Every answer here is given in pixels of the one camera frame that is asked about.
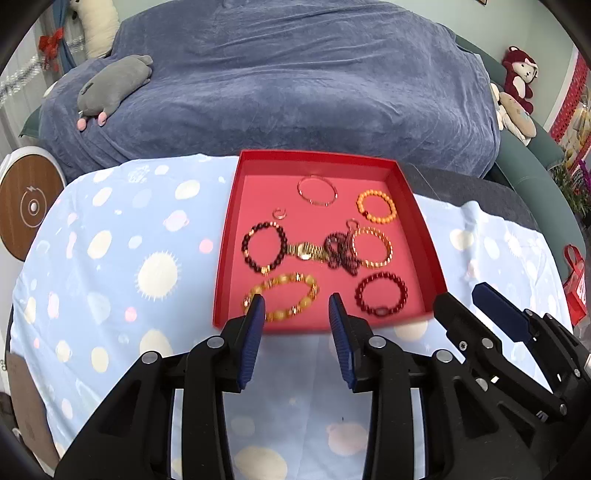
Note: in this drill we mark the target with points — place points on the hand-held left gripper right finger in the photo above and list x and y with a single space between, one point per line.
341 344

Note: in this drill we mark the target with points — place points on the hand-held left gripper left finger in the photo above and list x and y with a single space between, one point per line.
251 341

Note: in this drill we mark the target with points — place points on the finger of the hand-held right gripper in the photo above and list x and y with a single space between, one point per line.
501 309
461 323

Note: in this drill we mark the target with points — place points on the red shallow box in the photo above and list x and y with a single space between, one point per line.
272 184

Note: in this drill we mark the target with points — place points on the red gift bag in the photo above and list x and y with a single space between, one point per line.
577 286

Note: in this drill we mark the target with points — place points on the dark grey cushion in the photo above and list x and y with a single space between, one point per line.
461 189

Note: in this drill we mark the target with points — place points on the green sofa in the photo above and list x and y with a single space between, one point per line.
531 184

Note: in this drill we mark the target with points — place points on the light blue spotted blanket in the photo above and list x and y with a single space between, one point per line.
115 300

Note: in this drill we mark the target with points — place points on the bunch of flowers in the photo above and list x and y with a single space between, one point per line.
575 184

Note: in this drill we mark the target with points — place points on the thin red bangle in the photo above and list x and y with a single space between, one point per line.
304 196

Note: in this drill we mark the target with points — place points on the beige plush toy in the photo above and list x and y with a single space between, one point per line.
515 110

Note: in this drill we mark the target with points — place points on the red monkey plush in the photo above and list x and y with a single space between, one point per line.
517 83

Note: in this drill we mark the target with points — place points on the brown cardboard box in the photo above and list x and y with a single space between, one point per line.
27 406

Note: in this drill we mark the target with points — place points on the dark blue blanket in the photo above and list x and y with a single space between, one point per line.
277 83

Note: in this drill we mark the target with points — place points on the round white wooden-top table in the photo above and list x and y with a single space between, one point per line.
27 207

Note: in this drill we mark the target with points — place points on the grey plush animal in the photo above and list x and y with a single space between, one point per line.
115 81

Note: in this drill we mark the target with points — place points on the white plush toy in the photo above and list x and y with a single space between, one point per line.
97 23

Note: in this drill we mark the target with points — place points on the silver tinsel garland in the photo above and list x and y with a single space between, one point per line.
18 74

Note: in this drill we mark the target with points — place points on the red ribbon bow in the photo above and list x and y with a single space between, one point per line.
51 44

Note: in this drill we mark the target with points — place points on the red dotted wall banner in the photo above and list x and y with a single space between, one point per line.
570 97

